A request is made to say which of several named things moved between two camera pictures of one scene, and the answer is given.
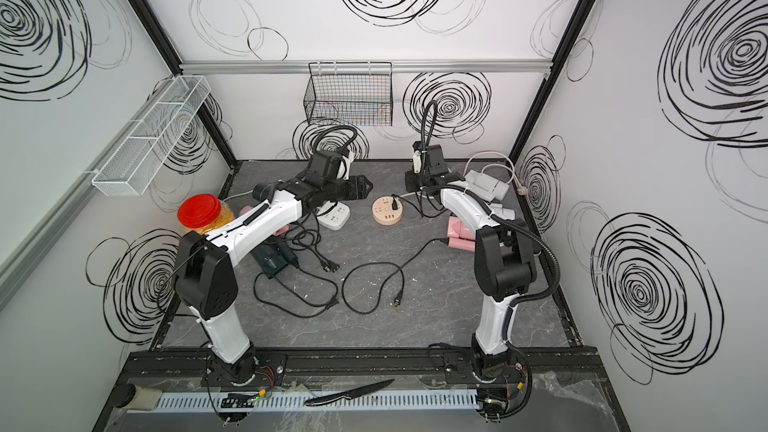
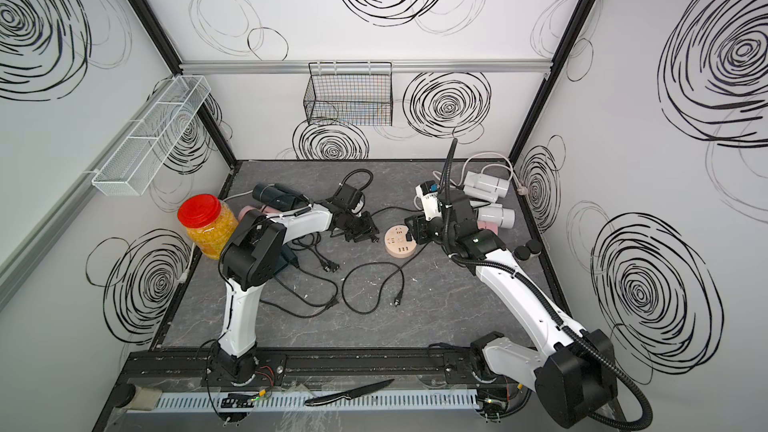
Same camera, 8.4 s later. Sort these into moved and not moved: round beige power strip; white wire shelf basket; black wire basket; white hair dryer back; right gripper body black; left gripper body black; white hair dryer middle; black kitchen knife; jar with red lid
Moved: right gripper body black; round beige power strip; left gripper body black
Not moved: black wire basket; jar with red lid; white hair dryer back; white hair dryer middle; black kitchen knife; white wire shelf basket
